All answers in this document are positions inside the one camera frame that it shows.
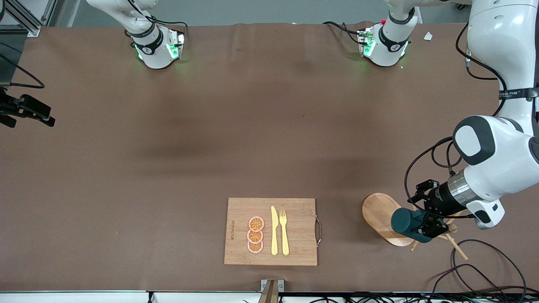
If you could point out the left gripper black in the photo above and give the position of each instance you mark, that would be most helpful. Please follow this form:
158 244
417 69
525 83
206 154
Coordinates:
439 199

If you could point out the small white paper tag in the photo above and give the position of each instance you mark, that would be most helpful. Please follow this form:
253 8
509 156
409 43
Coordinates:
428 36

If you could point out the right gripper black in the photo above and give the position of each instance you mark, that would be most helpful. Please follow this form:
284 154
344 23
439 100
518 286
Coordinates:
26 107

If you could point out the orange slice toy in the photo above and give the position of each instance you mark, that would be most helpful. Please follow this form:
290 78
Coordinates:
254 236
255 247
256 223

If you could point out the yellow plastic fork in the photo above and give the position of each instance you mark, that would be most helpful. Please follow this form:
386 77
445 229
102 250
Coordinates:
284 235

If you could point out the yellow plastic knife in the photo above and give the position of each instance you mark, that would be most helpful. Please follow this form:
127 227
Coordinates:
274 235

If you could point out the aluminium frame profile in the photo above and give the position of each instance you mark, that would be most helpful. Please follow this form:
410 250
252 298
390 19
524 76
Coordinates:
25 19

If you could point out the wooden slat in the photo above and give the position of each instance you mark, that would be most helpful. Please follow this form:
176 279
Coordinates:
269 294

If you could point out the metal edge bracket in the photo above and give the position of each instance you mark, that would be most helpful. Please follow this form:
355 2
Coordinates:
263 285

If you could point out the wooden mug tree stand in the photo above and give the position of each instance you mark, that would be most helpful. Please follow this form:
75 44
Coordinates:
379 210

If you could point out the dark teal ribbed cup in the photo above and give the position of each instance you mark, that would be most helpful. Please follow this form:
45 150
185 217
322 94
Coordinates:
404 223

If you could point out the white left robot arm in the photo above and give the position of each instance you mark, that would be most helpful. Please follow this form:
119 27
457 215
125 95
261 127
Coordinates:
497 42

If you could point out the brown table cover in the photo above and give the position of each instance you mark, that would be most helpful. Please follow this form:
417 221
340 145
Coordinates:
126 189

